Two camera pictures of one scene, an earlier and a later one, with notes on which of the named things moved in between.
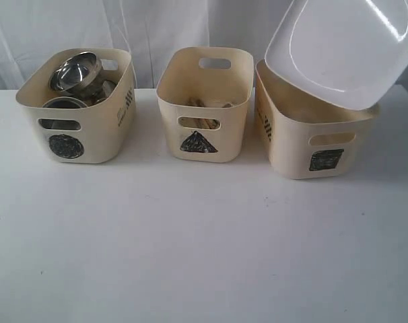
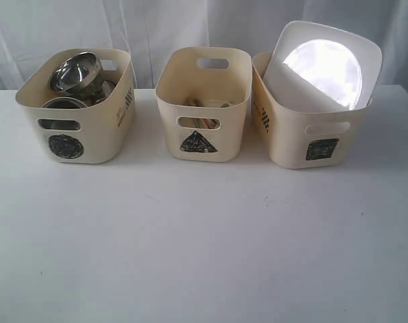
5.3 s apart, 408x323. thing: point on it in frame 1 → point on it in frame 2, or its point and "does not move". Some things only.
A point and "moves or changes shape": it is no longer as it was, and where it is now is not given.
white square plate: (350, 52) moves or changes shape
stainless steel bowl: (81, 74) does not move
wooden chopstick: (194, 101) does not move
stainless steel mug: (62, 124) does not move
